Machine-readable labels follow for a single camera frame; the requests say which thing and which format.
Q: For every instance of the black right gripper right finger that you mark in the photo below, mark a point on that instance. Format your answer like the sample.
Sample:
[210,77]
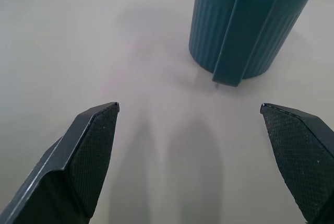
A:
[300,156]

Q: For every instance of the dark teal ribbed mug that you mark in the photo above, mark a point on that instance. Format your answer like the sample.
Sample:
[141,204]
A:
[248,25]

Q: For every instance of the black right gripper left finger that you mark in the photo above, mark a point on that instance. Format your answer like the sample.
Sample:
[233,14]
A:
[78,161]

